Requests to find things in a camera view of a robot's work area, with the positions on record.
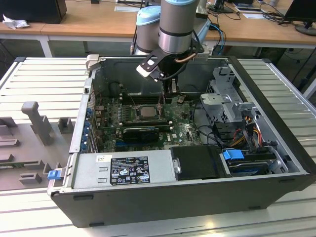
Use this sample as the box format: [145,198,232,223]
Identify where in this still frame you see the metal socket cover frame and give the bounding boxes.
[157,91,173,118]

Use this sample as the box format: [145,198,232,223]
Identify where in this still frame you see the silver green CPU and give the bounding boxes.
[139,106,157,118]

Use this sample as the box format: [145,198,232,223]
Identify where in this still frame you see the metal wire locking lever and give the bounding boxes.
[127,91,137,109]
[160,91,166,118]

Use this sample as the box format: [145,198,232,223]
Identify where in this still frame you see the white-latched RAM slot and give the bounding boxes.
[122,92,161,97]
[119,119,173,124]
[122,97,161,102]
[120,125,174,130]

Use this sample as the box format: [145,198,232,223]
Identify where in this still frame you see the black-latched RAM slot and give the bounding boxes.
[120,117,171,122]
[120,122,173,127]
[122,95,161,99]

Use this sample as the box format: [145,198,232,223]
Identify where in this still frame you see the CPU socket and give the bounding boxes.
[132,103,165,122]

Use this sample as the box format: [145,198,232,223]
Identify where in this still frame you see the black plastic cover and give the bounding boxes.
[170,145,234,180]

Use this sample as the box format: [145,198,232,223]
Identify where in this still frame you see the silver perforated drive cage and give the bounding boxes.
[199,66,264,125]

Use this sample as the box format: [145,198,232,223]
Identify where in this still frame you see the green motherboard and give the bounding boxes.
[95,95,207,153]

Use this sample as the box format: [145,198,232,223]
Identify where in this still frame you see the grey flat pad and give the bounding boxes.
[115,4,146,13]

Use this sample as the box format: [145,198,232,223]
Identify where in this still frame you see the grey case release latch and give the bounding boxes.
[85,54,101,72]

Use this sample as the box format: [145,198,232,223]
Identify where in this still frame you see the black monitor stand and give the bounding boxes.
[208,0,235,14]

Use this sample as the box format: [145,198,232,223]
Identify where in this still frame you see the wooden desk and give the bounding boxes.
[0,0,316,59]

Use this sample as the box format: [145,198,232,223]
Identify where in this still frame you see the blue disk carrier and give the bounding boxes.
[221,149,276,177]

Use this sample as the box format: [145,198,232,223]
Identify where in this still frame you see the hard disk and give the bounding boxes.
[228,161,271,177]

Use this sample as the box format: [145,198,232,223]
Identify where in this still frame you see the silver power supply box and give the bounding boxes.
[72,152,182,190]

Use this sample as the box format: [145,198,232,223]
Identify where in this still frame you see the black silver PC case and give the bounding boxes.
[46,54,316,228]

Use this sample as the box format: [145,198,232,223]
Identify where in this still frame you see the black monitor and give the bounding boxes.
[283,0,316,37]

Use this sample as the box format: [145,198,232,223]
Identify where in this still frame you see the black computer tower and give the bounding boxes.
[0,0,68,25]

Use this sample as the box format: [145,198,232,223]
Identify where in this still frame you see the blue plastic latch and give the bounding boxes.
[48,169,61,181]

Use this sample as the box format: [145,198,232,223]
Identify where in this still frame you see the crumpled white paper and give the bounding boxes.
[1,13,31,30]

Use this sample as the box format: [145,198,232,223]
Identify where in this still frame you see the grey parts rack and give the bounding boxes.
[0,101,78,192]

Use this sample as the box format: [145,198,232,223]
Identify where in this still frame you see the green RAM stick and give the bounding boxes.
[0,161,15,171]

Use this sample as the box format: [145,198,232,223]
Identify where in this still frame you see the copper-coloured hose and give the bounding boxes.
[174,53,198,64]

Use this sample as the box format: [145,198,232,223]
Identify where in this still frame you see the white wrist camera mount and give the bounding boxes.
[194,45,213,61]

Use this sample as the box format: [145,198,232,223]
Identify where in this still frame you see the dark grey cable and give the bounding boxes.
[193,101,208,146]

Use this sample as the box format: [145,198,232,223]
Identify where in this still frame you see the black power cable bundle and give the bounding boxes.
[212,122,236,147]

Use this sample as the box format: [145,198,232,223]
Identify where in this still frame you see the orange yellow power wires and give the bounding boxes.
[232,115,264,149]

